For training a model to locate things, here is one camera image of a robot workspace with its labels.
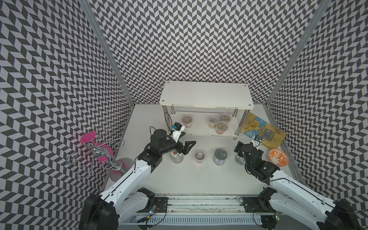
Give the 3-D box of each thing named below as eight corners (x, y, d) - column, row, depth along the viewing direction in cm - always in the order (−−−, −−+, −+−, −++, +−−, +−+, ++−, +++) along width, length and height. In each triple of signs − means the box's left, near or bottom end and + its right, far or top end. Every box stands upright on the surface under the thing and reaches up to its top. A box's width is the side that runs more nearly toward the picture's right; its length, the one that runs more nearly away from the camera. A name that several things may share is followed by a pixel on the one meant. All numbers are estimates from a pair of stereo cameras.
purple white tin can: (213, 165, 87) (214, 161, 82) (212, 153, 93) (213, 148, 87) (226, 165, 87) (228, 161, 82) (224, 153, 93) (226, 148, 87)
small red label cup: (195, 163, 89) (195, 160, 85) (195, 153, 93) (195, 150, 89) (204, 163, 89) (204, 160, 85) (203, 153, 93) (204, 150, 89)
